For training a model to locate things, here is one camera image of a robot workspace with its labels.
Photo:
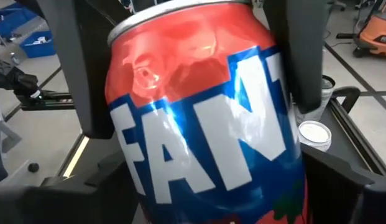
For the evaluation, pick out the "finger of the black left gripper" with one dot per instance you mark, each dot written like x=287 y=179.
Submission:
x=304 y=46
x=80 y=62

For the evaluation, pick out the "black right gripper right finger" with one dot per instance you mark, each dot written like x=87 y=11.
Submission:
x=345 y=193

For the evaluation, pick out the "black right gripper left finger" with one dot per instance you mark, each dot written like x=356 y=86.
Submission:
x=87 y=199

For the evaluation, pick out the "pink white Spindrift can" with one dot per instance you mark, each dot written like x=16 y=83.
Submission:
x=314 y=133

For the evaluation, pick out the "red Fanta strawberry can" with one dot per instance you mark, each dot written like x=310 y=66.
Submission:
x=195 y=124

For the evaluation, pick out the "blue plastic bin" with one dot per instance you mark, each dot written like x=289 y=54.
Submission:
x=37 y=46
x=9 y=18

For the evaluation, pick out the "white Celsius can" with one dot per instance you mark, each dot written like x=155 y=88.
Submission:
x=329 y=93

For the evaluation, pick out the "small black floor knob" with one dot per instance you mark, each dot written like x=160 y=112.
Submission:
x=33 y=167

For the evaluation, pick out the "orange shop vacuum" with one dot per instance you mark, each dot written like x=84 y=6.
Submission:
x=376 y=34

